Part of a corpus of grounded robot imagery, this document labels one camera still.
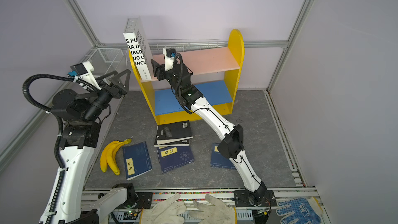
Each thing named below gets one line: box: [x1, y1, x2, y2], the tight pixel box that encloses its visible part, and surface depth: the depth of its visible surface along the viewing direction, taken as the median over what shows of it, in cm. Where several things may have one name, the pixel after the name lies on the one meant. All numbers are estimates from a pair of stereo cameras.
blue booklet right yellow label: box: [210, 142, 236, 170], surface depth 87 cm
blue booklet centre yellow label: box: [156, 145, 195, 174], surface depth 88 cm
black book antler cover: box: [153, 138, 190, 148], surface depth 91 cm
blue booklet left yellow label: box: [122, 141, 153, 181], surface depth 87 cm
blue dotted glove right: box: [276, 196, 324, 224], surface depth 72 cm
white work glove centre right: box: [188, 194, 238, 224], surface depth 72 cm
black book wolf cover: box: [155, 120, 194, 146], surface depth 96 cm
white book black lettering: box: [122, 16, 154, 81], surface depth 61 cm
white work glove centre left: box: [139, 193, 187, 224], surface depth 72 cm
